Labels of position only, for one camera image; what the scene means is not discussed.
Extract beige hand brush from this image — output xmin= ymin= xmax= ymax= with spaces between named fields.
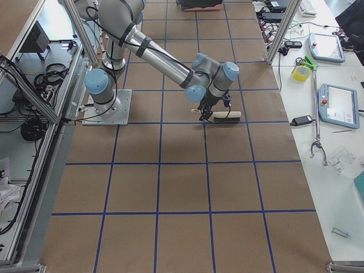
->
xmin=191 ymin=109 xmax=242 ymax=124

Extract lower teach pendant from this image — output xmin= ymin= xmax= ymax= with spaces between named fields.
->
xmin=318 ymin=84 xmax=360 ymax=130

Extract grey control box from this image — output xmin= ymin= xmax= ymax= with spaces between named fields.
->
xmin=15 ymin=21 xmax=50 ymax=61

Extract aluminium frame post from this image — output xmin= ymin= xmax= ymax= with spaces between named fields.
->
xmin=266 ymin=0 xmax=300 ymax=65

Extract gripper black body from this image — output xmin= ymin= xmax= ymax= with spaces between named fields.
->
xmin=197 ymin=90 xmax=231 ymax=118

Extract coiled black cables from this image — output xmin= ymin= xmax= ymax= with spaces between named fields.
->
xmin=34 ymin=63 xmax=71 ymax=94

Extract black power adapter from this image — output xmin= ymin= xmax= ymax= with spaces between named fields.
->
xmin=290 ymin=115 xmax=314 ymax=127

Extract black bag lined bin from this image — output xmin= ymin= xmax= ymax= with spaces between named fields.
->
xmin=176 ymin=0 xmax=223 ymax=11

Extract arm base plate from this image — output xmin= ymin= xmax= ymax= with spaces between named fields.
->
xmin=82 ymin=89 xmax=133 ymax=126

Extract green handled reach grabber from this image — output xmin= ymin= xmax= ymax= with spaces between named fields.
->
xmin=304 ymin=55 xmax=328 ymax=167

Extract upper teach pendant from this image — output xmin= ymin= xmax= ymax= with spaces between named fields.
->
xmin=308 ymin=33 xmax=346 ymax=63

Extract yellow tape roll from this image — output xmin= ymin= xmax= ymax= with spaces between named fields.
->
xmin=291 ymin=65 xmax=311 ymax=82

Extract teach pendant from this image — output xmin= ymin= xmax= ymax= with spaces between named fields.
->
xmin=308 ymin=33 xmax=346 ymax=63
xmin=318 ymin=84 xmax=360 ymax=130

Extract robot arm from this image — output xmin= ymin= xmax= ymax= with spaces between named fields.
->
xmin=74 ymin=1 xmax=242 ymax=122

